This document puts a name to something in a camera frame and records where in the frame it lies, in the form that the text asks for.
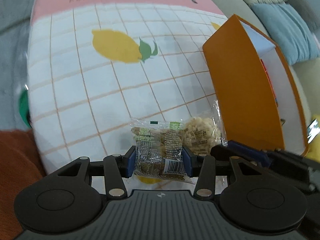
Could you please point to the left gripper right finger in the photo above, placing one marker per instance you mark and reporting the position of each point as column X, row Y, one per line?
column 212, row 178

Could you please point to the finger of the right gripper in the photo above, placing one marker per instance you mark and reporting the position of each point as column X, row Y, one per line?
column 224, row 155
column 248, row 153

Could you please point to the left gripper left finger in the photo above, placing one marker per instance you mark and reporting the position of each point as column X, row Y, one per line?
column 113, row 169

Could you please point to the clear peanut packet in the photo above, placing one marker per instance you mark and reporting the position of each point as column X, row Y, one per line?
column 205, row 131

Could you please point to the clear nut snack packet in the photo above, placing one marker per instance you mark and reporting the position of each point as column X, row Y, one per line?
column 159, row 150

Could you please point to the red snack packet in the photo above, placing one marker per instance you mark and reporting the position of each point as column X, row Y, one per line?
column 269, row 81

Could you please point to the orange cardboard box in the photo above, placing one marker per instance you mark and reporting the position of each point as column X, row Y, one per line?
column 247, row 105

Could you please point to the orange clothed leg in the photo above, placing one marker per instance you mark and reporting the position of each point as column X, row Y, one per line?
column 21, row 166

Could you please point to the green object on floor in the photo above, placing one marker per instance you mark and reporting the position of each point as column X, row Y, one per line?
column 23, row 108

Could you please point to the pink white checkered tablecloth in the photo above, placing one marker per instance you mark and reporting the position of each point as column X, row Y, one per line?
column 94, row 66

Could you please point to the blue cushion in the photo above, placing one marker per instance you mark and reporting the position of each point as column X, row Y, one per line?
column 290, row 32

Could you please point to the grey-green sofa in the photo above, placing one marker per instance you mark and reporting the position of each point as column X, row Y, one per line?
column 305, row 73

